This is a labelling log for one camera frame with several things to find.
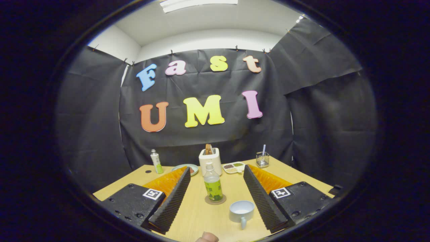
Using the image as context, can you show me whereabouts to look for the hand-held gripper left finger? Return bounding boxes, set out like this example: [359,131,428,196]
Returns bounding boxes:
[99,166,191,235]

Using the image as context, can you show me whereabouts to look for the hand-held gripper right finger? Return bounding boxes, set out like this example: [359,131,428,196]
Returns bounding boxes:
[243,164,333,234]

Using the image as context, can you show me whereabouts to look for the pale blue cup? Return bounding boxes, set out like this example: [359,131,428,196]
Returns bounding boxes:
[229,200,255,230]

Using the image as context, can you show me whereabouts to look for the round brown coaster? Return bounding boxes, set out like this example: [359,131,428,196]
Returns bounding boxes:
[205,194,227,205]

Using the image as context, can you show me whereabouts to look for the clear juice bottle green label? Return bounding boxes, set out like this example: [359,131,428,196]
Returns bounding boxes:
[204,162,224,202]

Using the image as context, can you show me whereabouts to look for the white and green bottle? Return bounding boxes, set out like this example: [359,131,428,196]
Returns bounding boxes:
[150,149,164,174]

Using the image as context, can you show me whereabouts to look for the wooden table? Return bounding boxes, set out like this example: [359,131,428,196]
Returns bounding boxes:
[92,156,335,242]

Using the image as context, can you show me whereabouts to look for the white divided snack tray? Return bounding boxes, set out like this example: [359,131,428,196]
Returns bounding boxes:
[222,162,246,174]

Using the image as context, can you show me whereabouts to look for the pale green plate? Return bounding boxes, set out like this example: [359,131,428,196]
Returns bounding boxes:
[172,164,199,176]

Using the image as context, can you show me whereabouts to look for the cream toaster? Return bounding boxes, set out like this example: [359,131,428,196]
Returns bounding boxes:
[199,148,222,177]

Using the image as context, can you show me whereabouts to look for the wire mesh holder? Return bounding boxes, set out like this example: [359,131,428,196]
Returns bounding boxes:
[256,152,270,168]

